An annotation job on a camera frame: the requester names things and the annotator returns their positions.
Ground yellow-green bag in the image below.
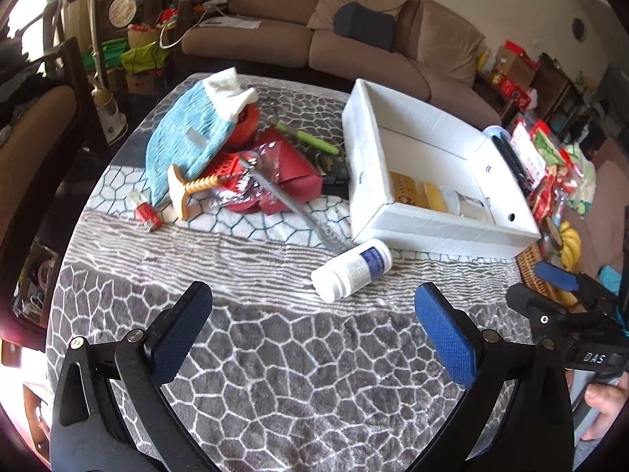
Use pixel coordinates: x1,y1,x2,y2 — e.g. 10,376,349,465
120,42,171,76

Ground dark blue cushion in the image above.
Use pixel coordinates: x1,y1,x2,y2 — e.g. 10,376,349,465
334,1,396,52

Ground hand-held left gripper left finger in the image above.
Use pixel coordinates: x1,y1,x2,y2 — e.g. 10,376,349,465
49,280,213,472

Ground clear glass jar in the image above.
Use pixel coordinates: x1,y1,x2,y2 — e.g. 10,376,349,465
440,187,492,222

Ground green bag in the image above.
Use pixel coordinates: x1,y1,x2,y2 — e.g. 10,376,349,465
83,37,131,70

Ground wicker basket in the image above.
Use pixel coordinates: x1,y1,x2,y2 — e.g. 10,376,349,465
516,243,566,301

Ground bunch of bananas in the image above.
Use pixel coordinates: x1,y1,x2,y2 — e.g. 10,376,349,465
557,220,583,306

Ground white cardboard box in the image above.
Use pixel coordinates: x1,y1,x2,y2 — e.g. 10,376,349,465
341,79,541,260

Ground dark wooden shelf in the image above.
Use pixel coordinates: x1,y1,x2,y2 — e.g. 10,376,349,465
533,54,590,119

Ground red twine ball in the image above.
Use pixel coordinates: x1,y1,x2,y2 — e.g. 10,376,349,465
223,103,260,153

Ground blue knitted cloth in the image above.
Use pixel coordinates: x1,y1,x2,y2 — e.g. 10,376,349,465
146,81,234,207

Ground small tan basket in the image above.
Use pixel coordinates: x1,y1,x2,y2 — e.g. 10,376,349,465
128,24,165,50

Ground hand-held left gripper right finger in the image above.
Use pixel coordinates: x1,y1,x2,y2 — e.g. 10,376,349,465
408,282,576,472

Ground green pen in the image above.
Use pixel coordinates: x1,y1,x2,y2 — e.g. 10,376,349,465
272,121,341,154

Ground black remote control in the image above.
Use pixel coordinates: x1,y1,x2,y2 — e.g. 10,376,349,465
491,133,534,192

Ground white cable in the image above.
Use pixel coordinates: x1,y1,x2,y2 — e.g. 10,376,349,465
157,0,232,50

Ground brown cardboard box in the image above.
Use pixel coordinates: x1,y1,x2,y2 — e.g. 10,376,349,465
496,42,539,92

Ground yellow carton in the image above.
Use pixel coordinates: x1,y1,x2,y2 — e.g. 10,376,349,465
390,171,445,213

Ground brown sofa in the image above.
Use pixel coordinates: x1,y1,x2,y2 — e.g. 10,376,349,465
181,0,502,126

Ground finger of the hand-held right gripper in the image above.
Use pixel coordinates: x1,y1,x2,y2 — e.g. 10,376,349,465
506,282,573,355
535,262,620,308

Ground white papers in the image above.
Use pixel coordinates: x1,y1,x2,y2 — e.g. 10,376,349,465
199,16,261,30

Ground white sock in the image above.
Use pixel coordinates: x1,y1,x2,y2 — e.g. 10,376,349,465
203,68,259,121

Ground pile of red snack packets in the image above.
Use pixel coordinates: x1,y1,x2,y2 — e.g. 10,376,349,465
511,118,598,219

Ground glass jar dark lid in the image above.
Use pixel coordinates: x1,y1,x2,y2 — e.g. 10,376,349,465
541,216,564,256

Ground wooden chair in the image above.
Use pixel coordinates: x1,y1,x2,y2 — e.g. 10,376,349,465
0,37,94,256

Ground pile of dark clothes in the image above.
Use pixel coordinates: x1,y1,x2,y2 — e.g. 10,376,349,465
0,42,55,109

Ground white pill bottle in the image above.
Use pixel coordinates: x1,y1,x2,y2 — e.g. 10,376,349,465
311,238,393,303

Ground red paper bag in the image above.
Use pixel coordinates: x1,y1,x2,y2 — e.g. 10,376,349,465
231,126,324,214

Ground person's right hand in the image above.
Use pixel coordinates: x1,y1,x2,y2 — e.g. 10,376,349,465
582,382,629,442

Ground white floor appliance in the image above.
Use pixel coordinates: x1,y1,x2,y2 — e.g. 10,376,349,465
91,86,129,141

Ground dark grey block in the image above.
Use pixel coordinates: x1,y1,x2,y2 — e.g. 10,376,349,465
314,153,351,183

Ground round printed tin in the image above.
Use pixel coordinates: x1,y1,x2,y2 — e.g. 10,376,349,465
108,0,143,28

